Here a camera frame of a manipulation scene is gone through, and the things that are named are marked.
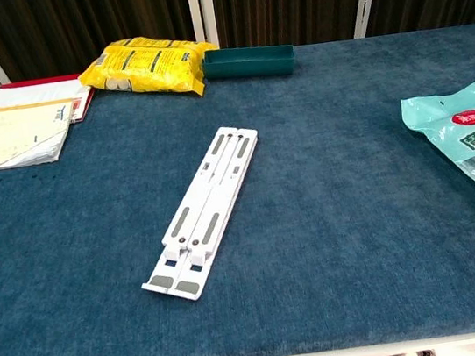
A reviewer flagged blue table mat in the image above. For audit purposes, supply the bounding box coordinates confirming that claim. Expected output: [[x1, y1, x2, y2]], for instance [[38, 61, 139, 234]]
[[0, 18, 475, 356]]

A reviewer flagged cream paper booklet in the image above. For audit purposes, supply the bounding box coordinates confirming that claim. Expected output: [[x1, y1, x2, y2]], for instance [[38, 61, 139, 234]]
[[0, 95, 85, 171]]

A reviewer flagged white paper document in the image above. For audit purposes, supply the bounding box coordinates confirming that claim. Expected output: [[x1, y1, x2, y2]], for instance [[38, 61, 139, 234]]
[[0, 73, 97, 132]]

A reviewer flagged red folder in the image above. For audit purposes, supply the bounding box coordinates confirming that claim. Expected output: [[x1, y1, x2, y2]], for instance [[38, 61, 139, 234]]
[[0, 70, 100, 132]]

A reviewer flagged dark pleated curtain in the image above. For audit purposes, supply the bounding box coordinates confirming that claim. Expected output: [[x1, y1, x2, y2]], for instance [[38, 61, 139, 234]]
[[0, 0, 475, 91]]

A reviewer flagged yellow snack bag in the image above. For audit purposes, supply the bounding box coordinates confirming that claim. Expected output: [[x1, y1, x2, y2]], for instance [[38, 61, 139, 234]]
[[73, 25, 226, 115]]

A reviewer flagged white folding laptop stand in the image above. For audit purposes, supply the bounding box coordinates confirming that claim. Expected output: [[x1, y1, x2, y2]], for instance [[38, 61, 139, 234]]
[[120, 121, 280, 310]]

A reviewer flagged dark green plastic tray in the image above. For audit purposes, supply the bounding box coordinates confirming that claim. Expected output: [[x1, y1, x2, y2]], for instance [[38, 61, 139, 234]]
[[199, 38, 298, 88]]

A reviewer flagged light teal scrubber package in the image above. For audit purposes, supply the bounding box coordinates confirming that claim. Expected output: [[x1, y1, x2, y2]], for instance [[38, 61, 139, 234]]
[[398, 80, 475, 233]]

